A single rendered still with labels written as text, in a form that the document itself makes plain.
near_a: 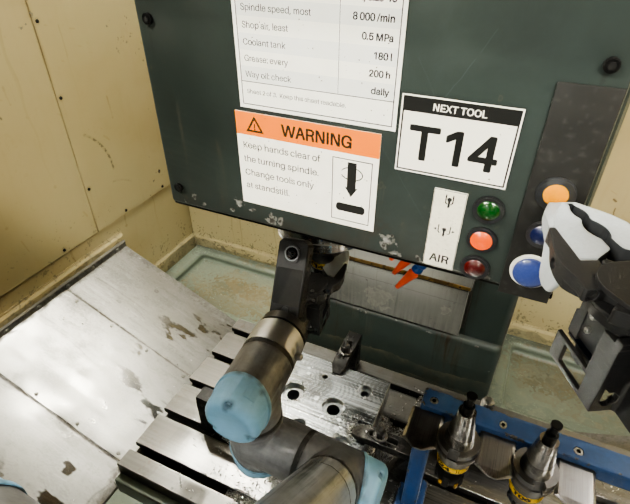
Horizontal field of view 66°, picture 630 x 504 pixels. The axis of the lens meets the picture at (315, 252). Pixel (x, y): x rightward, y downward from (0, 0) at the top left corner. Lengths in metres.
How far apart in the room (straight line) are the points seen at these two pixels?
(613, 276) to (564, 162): 0.12
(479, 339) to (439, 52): 1.14
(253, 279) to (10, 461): 1.07
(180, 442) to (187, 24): 0.92
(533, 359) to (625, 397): 1.54
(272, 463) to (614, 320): 0.47
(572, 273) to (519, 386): 1.47
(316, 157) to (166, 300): 1.37
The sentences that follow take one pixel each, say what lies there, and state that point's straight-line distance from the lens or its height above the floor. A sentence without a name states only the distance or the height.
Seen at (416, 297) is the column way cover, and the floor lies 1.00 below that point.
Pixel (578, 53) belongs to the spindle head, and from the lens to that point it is 0.41.
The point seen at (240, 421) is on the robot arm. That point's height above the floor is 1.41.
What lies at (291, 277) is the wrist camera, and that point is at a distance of 0.68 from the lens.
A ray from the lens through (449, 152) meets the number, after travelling 0.44.
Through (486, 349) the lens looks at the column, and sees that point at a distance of 1.47.
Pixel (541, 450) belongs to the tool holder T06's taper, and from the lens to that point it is 0.77.
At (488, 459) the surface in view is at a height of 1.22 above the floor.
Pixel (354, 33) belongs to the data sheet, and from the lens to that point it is 0.44.
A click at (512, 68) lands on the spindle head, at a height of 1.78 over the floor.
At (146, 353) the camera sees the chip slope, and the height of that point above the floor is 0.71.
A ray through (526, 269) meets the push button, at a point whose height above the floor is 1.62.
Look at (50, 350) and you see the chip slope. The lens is 1.68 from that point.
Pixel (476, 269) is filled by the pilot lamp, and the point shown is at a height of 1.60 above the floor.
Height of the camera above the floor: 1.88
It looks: 36 degrees down
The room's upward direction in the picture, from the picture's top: straight up
